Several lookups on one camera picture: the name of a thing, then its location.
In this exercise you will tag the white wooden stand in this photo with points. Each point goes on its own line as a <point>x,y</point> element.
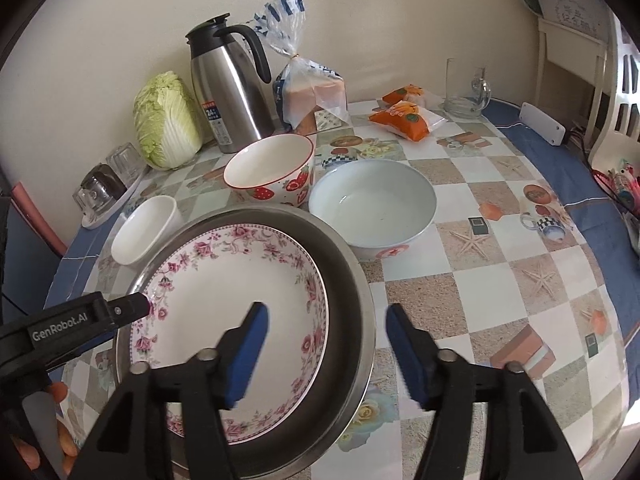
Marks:
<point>570,50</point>

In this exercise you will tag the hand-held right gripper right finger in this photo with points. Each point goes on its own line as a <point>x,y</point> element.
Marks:
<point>407,350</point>

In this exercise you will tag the plain white rectangular bowl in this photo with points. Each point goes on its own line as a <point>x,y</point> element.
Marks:
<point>145,230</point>

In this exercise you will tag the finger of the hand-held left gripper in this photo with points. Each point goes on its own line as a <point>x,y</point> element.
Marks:
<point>130,307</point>

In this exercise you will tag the bagged sliced bread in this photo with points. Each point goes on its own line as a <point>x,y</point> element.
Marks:
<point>310,95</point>

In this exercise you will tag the white bowl red flower print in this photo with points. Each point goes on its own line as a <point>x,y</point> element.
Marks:
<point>370,200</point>

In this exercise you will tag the stainless steel thermos jug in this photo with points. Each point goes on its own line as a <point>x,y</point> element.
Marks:
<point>225,90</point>

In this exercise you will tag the person's left hand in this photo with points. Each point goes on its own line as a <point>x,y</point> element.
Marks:
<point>67,440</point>

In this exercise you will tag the white power strip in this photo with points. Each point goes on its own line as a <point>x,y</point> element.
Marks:
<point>542,125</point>

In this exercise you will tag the pink floral round plate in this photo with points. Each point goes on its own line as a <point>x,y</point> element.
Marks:
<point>215,300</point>

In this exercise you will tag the orange snack packet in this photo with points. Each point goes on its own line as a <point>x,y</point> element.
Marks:
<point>400,94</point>
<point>402,117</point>

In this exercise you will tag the dark blue cabinet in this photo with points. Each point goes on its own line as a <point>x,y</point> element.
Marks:
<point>15,260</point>

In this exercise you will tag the checkered printed tablecloth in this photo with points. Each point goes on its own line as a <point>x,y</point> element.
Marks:
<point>480,280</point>

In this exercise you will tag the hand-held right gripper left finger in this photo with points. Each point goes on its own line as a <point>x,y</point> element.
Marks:
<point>247,355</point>

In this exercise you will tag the glass cup with dark base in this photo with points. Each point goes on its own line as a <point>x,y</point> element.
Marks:
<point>105,177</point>

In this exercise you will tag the strawberry print bowl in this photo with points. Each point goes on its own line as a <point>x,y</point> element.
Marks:
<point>265,160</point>

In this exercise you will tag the clear glass mug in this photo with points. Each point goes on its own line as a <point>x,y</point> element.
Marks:
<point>462,105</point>

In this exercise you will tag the stainless steel basin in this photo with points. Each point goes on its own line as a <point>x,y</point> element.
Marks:
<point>345,320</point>

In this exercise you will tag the clear glass cup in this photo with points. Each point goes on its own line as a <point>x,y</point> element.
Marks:
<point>92,202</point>
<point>125,160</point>

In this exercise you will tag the white chair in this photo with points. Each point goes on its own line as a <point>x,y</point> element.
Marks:
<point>622,110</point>

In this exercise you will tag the napa cabbage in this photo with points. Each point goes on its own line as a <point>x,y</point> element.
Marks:
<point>165,120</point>

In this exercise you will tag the white oval tray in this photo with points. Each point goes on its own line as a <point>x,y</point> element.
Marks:
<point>100,221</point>

